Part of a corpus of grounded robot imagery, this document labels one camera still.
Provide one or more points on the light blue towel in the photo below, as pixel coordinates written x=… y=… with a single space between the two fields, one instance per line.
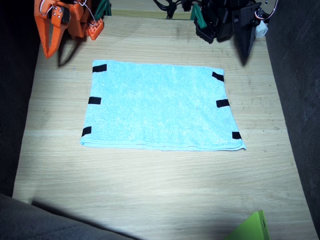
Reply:
x=162 y=107

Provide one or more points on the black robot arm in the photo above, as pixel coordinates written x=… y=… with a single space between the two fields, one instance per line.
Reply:
x=215 y=20

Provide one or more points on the small white plastic block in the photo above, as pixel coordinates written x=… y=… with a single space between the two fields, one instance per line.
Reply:
x=261 y=29

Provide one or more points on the dark green table clamp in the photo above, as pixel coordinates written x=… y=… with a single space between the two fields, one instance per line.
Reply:
x=102 y=8
x=198 y=17

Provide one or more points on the dark grey foam panel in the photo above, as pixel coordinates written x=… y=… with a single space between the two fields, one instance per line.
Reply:
x=15 y=100
x=300 y=100
x=37 y=222

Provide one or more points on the lime green plastic wedge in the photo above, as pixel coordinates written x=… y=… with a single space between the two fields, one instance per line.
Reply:
x=252 y=227

